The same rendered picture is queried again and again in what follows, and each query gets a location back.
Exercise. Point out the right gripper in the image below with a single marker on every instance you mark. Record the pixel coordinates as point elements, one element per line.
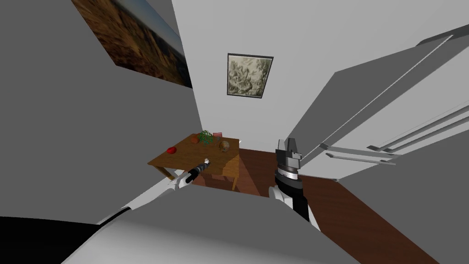
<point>288,159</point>

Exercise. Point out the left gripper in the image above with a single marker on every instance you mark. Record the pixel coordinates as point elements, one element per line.
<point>206,163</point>

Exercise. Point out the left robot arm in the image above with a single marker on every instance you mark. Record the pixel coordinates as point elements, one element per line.
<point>154,198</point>

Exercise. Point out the wooden table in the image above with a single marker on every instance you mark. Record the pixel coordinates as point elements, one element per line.
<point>190,156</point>

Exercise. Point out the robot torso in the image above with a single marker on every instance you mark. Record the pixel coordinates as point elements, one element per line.
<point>220,227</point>

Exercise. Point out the black framed grey picture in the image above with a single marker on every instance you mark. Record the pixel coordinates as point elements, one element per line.
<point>249,75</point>

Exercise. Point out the grey refrigerator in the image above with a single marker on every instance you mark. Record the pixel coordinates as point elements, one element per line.
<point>414,99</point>

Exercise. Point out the large brown landscape painting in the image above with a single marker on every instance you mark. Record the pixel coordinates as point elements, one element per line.
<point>139,40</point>

